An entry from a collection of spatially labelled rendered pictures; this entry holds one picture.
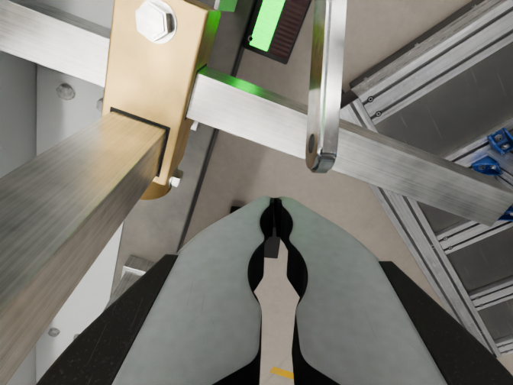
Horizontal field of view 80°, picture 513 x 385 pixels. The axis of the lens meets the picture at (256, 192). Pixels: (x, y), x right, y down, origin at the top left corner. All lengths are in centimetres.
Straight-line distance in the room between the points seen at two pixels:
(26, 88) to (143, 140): 32
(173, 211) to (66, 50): 23
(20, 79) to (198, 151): 23
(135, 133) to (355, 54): 92
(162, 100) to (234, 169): 95
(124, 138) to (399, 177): 18
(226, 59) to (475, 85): 75
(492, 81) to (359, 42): 36
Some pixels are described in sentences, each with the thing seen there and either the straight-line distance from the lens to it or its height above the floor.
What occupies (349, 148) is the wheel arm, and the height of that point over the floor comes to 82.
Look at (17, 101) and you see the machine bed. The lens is 49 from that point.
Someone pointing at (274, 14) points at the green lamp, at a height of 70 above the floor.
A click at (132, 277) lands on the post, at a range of 45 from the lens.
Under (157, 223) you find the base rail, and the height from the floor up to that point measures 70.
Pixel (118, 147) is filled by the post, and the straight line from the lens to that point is 17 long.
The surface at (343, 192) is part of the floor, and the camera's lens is 121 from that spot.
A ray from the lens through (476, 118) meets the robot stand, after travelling 100.
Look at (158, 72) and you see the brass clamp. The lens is 20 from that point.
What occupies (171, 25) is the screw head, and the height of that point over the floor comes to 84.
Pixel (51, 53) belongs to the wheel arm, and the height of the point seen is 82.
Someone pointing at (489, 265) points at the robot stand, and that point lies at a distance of 133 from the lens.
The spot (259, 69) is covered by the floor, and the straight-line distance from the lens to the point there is 103.
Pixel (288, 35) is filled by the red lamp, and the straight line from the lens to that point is 32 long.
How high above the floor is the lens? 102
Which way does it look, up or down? 60 degrees down
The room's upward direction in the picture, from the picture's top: 175 degrees counter-clockwise
